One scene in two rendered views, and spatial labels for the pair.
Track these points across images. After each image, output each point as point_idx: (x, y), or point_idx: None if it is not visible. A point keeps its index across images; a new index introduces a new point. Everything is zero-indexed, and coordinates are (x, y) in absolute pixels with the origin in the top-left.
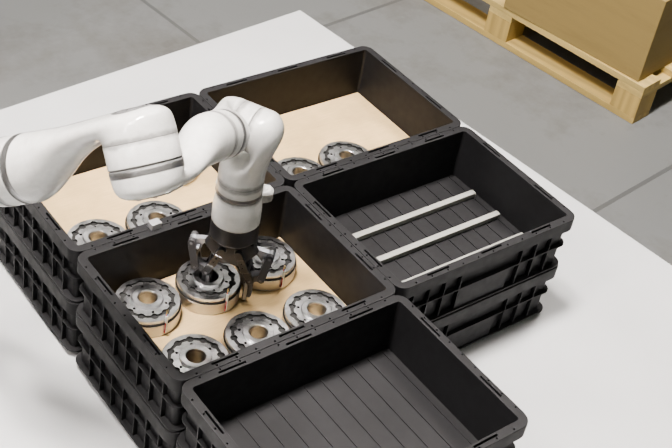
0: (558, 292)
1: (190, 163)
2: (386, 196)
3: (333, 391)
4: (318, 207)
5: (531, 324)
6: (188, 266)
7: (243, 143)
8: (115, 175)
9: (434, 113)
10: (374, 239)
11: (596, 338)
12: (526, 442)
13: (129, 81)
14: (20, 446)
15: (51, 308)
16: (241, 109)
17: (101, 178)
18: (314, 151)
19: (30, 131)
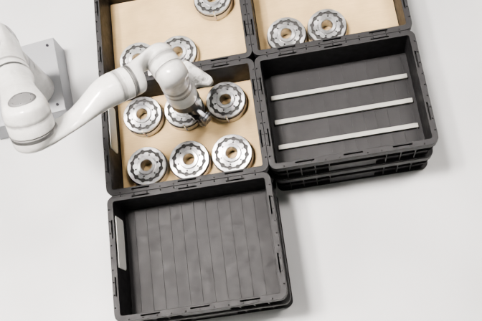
0: (450, 154)
1: (69, 124)
2: (341, 62)
3: (217, 209)
4: (259, 83)
5: (412, 175)
6: None
7: (137, 93)
8: None
9: (401, 8)
10: (311, 98)
11: (452, 200)
12: (348, 261)
13: None
14: (79, 162)
15: None
16: (155, 59)
17: (171, 2)
18: (317, 8)
19: (6, 66)
